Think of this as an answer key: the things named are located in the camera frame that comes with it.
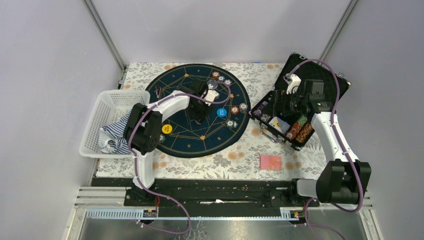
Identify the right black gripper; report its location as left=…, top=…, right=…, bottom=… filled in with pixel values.
left=260, top=88, right=308, bottom=118

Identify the blue dealer button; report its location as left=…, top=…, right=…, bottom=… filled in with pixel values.
left=216, top=108, right=227, bottom=118

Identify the red five chip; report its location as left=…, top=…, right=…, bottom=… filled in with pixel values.
left=230, top=106, right=240, bottom=115
left=212, top=71, right=220, bottom=79

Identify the yellow dealer button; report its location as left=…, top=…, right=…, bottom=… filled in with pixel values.
left=161, top=124, right=173, bottom=135

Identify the red card deck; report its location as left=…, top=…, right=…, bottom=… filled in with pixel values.
left=259, top=155, right=282, bottom=171

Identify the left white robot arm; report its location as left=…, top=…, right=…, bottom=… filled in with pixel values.
left=123, top=80, right=220, bottom=206

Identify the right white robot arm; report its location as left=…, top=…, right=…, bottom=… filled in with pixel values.
left=282, top=74, right=372, bottom=207

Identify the black chip carrying case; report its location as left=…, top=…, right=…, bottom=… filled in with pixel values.
left=250, top=52, right=351, bottom=151

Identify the green chip row in case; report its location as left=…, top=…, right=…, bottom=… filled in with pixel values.
left=296, top=114, right=308, bottom=127

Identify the clear plastic disc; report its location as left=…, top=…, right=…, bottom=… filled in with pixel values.
left=207, top=79, right=219, bottom=90

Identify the round dark blue poker mat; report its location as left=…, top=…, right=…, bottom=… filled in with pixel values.
left=145, top=63, right=251, bottom=158

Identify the red chip row in case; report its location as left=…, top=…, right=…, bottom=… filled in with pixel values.
left=285, top=122, right=313, bottom=143

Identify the purple chip row in case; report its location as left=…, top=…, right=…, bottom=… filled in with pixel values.
left=252, top=101, right=268, bottom=118

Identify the white plastic basket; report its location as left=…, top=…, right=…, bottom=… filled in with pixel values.
left=78, top=89, right=150, bottom=159

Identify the striped blue white cloth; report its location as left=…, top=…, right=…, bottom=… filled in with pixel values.
left=97, top=111, right=131, bottom=155

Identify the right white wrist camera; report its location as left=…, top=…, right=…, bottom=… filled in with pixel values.
left=284, top=74, right=302, bottom=95

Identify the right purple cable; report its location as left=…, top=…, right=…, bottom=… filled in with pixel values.
left=285, top=58, right=365, bottom=240

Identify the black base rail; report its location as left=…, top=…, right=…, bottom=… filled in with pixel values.
left=124, top=178, right=321, bottom=219

